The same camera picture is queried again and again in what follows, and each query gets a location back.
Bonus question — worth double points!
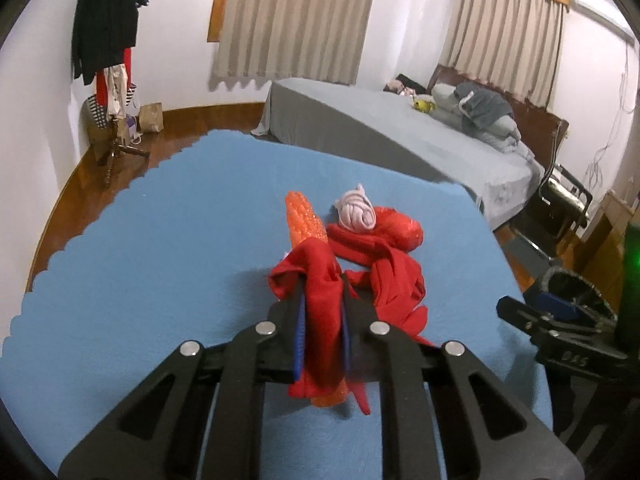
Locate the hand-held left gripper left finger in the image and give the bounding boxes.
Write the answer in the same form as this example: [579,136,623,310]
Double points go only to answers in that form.
[57,287,308,480]

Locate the trash bin with black liner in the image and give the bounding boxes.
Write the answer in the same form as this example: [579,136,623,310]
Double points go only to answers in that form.
[542,266,621,321]

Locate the knotted pink white bag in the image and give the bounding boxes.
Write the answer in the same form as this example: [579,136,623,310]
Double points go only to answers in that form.
[334,185,376,233]

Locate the narrow beige curtain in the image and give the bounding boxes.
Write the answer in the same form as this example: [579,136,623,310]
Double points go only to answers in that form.
[439,0,568,110]

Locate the wooden window frame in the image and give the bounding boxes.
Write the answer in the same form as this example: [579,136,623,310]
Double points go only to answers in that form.
[207,0,237,43]

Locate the black metal chair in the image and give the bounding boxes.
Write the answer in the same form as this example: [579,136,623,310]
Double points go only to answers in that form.
[510,162,593,261]

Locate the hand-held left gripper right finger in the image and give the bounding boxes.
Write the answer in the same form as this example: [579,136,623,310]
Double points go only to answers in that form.
[340,280,586,480]

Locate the wooden wardrobe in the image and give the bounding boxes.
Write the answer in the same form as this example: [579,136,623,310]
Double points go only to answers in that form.
[570,187,631,286]

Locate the bed with grey sheet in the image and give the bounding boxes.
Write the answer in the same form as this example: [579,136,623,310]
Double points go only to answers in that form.
[251,77,546,231]

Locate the checkered bag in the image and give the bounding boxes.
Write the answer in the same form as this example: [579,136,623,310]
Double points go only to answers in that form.
[82,87,138,161]

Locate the red garment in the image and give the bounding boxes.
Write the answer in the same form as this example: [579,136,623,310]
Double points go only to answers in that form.
[95,47,133,106]

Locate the beige patterned cloth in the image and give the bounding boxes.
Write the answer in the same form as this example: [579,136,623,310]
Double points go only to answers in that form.
[105,62,131,118]

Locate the dark grey blanket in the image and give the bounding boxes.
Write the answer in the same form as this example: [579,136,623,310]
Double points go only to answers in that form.
[452,81,515,128]

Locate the wide beige curtain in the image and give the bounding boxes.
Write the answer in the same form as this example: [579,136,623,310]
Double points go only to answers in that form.
[210,0,381,92]

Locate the orange foam net sheet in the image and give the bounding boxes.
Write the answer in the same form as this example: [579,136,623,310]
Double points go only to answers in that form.
[284,190,351,408]

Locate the black jacket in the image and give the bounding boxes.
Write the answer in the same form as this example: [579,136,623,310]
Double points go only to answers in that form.
[71,0,156,86]

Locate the grey pillows and clothes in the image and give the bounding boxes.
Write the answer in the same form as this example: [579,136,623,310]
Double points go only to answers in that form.
[430,82,531,153]

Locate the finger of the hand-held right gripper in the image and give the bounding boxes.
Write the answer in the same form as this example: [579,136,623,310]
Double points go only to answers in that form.
[496,295,568,345]
[536,291,618,332]

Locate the dark wooden headboard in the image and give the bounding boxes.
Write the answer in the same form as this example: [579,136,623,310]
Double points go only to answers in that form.
[427,64,571,171]

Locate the grey floor mat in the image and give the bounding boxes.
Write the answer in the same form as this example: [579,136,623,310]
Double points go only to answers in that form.
[500,235,548,281]

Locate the white air conditioner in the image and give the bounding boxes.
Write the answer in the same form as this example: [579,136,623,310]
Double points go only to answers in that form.
[570,0,636,38]

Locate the blue scalloped table mat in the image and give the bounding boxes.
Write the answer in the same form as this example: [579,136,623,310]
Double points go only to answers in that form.
[0,130,553,480]

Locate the brown paper bag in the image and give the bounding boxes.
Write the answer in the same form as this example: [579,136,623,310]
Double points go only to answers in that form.
[139,102,165,133]

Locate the black pillow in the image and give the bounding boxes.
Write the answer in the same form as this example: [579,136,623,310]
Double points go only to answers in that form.
[395,74,428,95]

